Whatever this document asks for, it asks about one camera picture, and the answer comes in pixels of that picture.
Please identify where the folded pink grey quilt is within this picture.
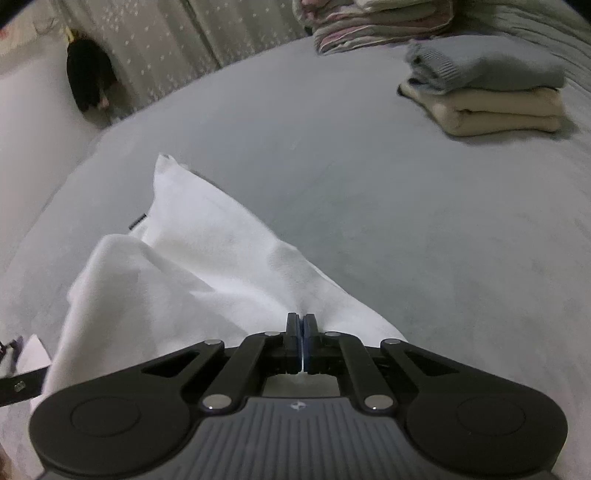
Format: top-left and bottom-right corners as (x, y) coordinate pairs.
(295, 0), (455, 56)

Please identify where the white t-shirt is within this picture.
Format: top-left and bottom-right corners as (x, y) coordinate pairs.
(18, 153), (409, 407)

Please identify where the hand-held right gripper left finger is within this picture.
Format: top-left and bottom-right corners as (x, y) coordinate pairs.
(139, 312), (304, 414)

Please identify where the grey star-print curtain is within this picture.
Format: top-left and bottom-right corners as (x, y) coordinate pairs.
(51, 0), (319, 125)

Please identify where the folded beige sweater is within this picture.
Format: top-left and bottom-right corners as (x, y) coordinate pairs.
(398, 78), (566, 138)

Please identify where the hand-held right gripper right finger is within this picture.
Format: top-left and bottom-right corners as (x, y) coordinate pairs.
(302, 312), (458, 414)

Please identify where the black hanging garment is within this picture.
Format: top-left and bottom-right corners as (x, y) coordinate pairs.
(66, 28), (118, 114)

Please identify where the folded grey sweater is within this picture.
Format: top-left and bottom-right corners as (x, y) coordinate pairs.
(405, 36), (568, 95)

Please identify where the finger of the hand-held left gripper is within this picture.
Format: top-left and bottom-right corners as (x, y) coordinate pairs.
(0, 367), (49, 408)
(0, 338), (24, 367)

